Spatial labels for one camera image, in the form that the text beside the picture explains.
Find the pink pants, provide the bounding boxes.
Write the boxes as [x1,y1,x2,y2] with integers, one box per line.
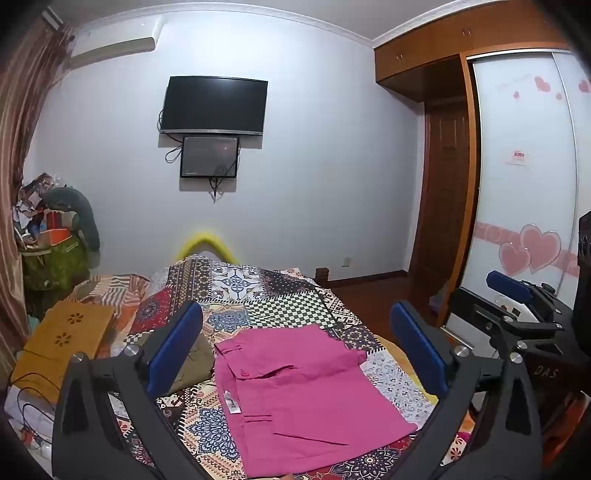
[213,324,419,478]

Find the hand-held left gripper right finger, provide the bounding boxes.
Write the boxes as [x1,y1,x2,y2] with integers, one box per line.
[390,301,541,480]

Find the green bag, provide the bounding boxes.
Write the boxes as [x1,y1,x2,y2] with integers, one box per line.
[21,242,90,292]

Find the yellow foam arch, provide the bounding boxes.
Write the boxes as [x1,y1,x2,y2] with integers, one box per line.
[178,231,234,265]

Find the small black wall monitor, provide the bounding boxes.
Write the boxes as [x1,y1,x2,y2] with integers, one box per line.
[180,135,241,179]

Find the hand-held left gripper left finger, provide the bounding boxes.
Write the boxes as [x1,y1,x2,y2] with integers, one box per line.
[52,301,204,480]

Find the orange patterned bedsheet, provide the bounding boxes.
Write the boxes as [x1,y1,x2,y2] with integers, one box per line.
[69,273,151,333]

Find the white air conditioner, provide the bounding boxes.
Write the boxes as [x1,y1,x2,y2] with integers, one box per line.
[65,36,157,71]

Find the blue-grey cloth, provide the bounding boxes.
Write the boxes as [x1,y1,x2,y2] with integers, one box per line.
[428,281,451,320]

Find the black wall television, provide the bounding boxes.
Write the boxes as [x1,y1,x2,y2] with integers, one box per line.
[159,76,269,138]

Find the striped pink curtain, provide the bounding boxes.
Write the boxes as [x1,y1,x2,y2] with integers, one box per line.
[0,18,75,370]

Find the olive pants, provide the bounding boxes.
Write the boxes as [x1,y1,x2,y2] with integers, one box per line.
[161,333,218,398]

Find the orange embroidered cloth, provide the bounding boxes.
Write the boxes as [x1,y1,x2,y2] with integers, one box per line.
[10,300,116,393]

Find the wooden wardrobe with heart doors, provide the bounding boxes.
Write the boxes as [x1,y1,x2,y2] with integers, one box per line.
[374,4,591,333]

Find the patchwork blanket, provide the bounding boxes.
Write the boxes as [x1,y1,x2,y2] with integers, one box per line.
[65,254,476,480]

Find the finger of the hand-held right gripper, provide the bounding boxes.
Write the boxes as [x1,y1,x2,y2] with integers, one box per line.
[449,287,570,356]
[486,271,559,319]

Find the brown wooden door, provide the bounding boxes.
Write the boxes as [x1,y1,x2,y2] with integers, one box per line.
[410,104,472,278]

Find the tangle of black cables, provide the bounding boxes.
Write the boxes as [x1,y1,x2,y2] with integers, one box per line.
[4,387,57,459]

